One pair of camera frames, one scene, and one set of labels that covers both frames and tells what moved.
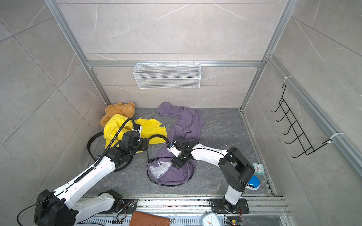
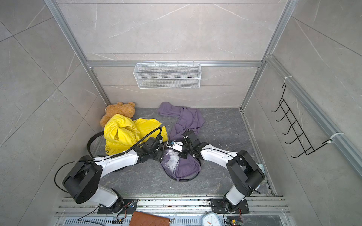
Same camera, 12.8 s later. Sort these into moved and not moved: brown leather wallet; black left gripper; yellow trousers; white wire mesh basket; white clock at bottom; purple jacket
Moved: purple jacket; black left gripper
Not moved: yellow trousers; white clock at bottom; white wire mesh basket; brown leather wallet
